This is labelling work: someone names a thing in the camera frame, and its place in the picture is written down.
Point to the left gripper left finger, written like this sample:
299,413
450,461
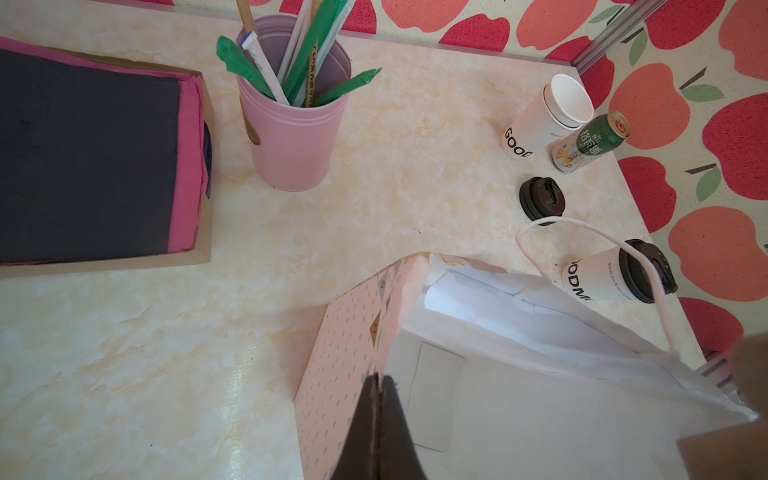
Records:
358,459

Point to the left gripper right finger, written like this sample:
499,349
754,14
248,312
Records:
396,455

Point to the white paper gift bag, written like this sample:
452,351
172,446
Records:
506,376

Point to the white paper coffee cup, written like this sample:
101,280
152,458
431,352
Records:
596,278

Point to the pink straw holder cup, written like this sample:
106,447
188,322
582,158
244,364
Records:
292,146

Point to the green drink can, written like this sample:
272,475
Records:
601,135

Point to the green paper straw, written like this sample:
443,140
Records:
319,28

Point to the brown wooden stirrer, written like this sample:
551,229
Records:
246,15

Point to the right aluminium frame post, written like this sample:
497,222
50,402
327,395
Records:
630,19

